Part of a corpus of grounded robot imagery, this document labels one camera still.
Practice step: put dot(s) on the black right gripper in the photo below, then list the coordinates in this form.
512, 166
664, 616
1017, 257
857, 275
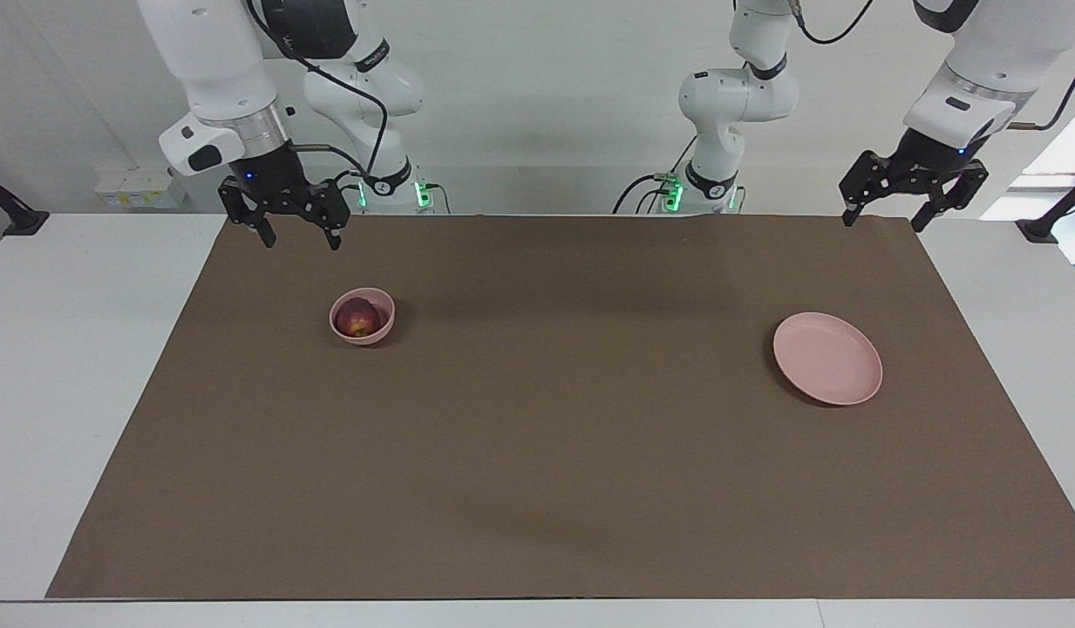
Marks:
271, 179

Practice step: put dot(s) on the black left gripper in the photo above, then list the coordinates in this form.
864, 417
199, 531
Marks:
934, 161

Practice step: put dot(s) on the dark red apple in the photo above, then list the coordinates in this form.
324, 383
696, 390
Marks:
358, 319

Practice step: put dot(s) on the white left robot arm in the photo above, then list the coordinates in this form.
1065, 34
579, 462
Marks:
729, 96

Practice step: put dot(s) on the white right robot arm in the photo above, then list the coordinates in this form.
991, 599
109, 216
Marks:
214, 70

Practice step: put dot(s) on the pink bowl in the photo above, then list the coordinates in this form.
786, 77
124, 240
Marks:
363, 340

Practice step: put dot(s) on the pink plate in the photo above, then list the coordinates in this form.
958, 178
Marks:
829, 358

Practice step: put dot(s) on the white board stack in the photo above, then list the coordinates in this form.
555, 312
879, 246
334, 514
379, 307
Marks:
1064, 185

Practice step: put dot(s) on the brown paper table mat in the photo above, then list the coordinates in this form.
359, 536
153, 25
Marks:
537, 436

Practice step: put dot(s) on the black clamp mount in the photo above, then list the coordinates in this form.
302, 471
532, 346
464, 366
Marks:
1047, 225
14, 218

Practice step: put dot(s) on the white wall socket box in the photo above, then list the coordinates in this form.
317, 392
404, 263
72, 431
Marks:
140, 187

